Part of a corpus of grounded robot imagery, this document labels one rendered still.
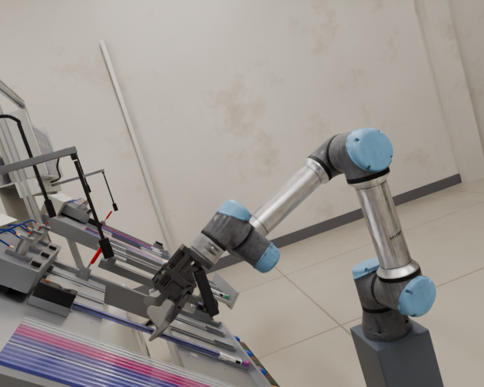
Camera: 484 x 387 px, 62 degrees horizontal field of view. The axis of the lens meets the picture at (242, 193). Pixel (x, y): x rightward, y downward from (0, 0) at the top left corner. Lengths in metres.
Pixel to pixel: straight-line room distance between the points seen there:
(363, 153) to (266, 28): 3.86
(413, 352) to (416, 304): 0.24
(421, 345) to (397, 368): 0.10
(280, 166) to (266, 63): 1.16
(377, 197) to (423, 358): 0.55
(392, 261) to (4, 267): 0.92
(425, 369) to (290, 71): 3.83
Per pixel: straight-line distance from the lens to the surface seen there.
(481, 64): 6.02
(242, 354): 1.12
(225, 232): 0.93
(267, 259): 0.98
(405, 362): 1.40
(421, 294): 1.21
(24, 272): 0.91
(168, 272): 0.92
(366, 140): 1.08
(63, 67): 4.66
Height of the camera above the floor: 1.24
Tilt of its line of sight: 6 degrees down
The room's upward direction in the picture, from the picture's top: 17 degrees counter-clockwise
